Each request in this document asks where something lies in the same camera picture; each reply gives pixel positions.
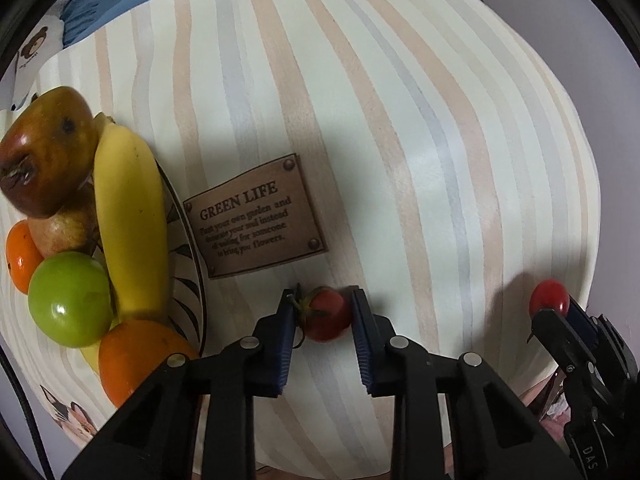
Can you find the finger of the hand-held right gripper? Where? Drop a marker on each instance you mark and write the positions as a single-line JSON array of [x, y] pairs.
[[565, 345], [586, 325]]

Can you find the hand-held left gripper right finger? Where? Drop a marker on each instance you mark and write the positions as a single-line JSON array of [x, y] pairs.
[[361, 337]]

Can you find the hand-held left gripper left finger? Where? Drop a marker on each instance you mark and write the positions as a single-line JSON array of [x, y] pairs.
[[286, 342]]

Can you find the red cherry tomato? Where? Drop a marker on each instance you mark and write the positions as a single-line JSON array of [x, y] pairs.
[[327, 315], [549, 297]]

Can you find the large orange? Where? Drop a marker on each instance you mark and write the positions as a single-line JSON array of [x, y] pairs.
[[135, 360]]

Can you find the green apple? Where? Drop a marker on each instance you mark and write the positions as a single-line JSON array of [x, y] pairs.
[[70, 300]]

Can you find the brown pear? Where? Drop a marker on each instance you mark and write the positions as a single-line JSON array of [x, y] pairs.
[[62, 232]]

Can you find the small orange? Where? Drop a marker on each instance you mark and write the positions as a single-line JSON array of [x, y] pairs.
[[22, 260]]

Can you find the red-green apple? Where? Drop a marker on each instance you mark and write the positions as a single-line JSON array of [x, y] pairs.
[[45, 155]]

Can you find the brown label patch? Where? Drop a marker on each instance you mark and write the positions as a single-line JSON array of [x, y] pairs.
[[255, 215]]

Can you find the striped cream blanket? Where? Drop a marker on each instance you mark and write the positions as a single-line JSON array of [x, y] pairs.
[[400, 135]]

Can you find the bear print pillow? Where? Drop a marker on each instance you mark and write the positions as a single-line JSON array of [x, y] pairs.
[[32, 50]]

